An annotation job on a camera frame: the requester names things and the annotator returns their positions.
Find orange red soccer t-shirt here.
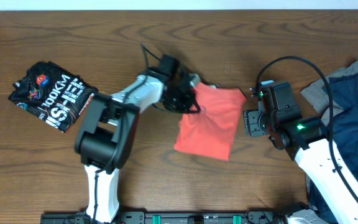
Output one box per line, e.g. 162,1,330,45
173,83,246,161

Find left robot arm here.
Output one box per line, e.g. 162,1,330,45
75,70,168,223

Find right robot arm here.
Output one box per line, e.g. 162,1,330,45
244,107,358,223

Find grey shirt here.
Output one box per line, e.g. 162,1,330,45
300,60,358,194

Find navy blue shirt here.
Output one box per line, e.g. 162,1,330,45
301,73,358,223

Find black printed folded shirt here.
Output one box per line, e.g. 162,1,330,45
8,61,98,133

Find left black cable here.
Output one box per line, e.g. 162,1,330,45
91,42,164,224

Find black cable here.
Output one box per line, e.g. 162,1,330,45
91,42,164,224
254,55,358,224

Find right black cable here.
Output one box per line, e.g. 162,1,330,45
254,55,358,224

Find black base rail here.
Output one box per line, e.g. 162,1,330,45
40,210,286,224

